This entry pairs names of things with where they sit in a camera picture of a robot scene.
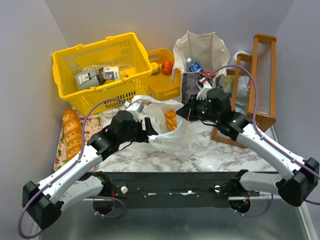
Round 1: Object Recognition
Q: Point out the orange croissant bread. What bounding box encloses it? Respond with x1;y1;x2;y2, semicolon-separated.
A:
164;109;178;131

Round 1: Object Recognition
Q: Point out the white plastic grocery bag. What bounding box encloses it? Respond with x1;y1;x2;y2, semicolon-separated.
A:
131;95;199;158

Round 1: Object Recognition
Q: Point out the red snack bag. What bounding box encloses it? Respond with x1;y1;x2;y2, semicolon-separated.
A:
200;71;216;79

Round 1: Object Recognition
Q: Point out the beige canvas tote bag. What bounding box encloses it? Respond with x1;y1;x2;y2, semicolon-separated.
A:
171;31;230;104

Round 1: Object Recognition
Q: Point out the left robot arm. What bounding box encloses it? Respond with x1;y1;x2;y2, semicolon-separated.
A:
22;110;158;230

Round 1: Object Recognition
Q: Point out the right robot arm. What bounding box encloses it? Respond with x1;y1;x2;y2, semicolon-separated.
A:
176;88;320;207

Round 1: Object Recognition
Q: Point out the yellow plastic tray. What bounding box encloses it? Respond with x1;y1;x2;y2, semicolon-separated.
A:
147;48;181;101

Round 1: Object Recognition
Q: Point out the green snack bag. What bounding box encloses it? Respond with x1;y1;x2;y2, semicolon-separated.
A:
222;75;235;98

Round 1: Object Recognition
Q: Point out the floral placemat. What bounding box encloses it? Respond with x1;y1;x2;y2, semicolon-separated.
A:
53;116;103;171

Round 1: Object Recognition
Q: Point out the small orange pumpkin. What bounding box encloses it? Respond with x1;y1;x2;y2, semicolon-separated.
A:
161;60;173;75

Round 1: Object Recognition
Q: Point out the yellow lemon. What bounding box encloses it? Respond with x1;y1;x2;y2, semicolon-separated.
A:
151;62;160;75

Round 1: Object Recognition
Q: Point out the baguette bread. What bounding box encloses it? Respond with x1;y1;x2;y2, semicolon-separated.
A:
62;108;82;161

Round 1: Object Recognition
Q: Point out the milk carton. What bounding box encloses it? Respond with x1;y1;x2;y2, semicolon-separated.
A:
98;66;121;85

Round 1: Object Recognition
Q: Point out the grey box package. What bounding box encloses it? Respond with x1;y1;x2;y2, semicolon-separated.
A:
75;70;100;91

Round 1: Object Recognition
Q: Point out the wooden rack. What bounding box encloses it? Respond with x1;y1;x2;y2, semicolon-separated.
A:
211;33;278;149

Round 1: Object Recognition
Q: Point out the yellow shopping basket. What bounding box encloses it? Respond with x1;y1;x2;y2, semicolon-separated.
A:
52;32;152;116

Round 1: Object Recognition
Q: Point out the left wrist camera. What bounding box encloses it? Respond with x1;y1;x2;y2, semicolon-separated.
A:
124;101;144;121

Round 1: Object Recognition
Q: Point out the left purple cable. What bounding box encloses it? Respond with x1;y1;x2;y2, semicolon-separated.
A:
17;98;127;239

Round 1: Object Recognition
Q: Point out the purple cable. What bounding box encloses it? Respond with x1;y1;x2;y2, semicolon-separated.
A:
202;64;320;206
17;98;127;239

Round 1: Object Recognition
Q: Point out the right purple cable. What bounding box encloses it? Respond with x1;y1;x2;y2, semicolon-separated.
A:
202;64;320;206

